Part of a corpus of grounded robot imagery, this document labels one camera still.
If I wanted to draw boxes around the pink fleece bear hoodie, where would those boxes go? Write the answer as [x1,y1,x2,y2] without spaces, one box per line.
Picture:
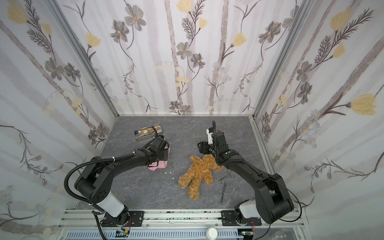
[148,148,171,171]

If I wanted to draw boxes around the brown teddy bear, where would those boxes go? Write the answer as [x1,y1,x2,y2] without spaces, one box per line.
[178,154,224,200]

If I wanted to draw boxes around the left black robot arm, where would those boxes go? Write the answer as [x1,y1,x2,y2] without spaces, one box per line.
[74,135,170,227]

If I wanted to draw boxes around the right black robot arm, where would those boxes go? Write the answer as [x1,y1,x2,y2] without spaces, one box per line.
[198,128,294,224]

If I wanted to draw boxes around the clear plastic tool box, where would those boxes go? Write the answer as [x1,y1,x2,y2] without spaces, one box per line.
[134,123,164,141]

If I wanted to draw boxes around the small black scissors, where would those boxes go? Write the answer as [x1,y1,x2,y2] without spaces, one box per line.
[220,180,231,204]

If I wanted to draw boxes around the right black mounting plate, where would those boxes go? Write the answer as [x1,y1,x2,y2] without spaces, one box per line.
[220,210,262,227]

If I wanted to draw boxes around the black mounting plate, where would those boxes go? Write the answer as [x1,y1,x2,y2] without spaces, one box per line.
[101,211,145,227]
[220,210,262,227]

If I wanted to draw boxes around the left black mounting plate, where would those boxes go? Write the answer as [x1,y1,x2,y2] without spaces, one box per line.
[101,211,145,227]

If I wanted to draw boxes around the white round cap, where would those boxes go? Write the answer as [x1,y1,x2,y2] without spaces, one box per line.
[206,227,219,240]

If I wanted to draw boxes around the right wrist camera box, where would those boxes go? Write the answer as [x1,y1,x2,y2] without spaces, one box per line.
[206,127,216,145]

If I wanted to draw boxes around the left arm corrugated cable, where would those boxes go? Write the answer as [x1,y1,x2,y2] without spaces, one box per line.
[63,155,136,205]

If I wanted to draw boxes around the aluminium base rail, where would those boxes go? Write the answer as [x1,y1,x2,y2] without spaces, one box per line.
[53,209,310,240]

